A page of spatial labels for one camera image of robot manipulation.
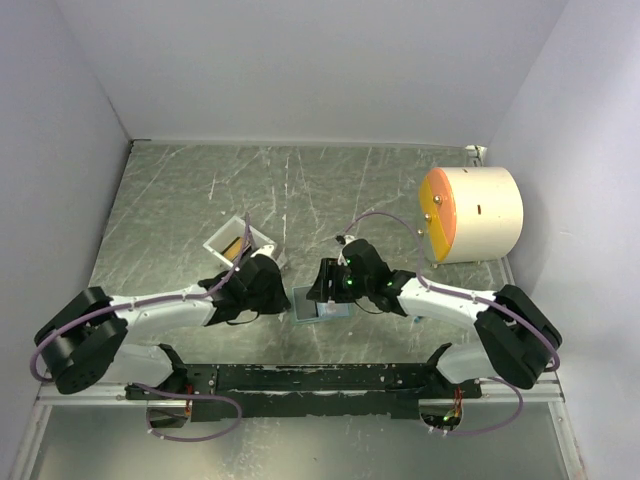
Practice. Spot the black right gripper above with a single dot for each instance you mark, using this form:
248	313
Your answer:
322	290

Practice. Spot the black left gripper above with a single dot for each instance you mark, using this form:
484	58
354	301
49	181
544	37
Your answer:
280	302

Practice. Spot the black credit card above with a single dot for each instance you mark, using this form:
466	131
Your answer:
305	311

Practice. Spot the green card holder wallet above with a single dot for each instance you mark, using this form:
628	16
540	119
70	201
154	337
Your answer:
326	311

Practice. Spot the gold credit card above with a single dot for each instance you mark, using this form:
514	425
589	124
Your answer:
236	249

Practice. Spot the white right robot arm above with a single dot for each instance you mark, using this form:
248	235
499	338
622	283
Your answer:
513	339

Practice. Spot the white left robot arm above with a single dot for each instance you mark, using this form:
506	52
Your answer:
97	338

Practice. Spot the white card tray box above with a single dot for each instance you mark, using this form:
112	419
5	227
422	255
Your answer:
225	244

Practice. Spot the white cylinder with orange lid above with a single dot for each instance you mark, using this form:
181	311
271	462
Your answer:
470	213

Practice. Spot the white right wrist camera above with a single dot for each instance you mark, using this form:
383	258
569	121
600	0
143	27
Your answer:
343	241

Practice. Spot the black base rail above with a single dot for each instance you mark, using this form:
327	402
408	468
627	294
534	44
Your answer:
286	391

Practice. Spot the aluminium frame profile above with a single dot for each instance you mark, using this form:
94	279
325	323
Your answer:
546	389

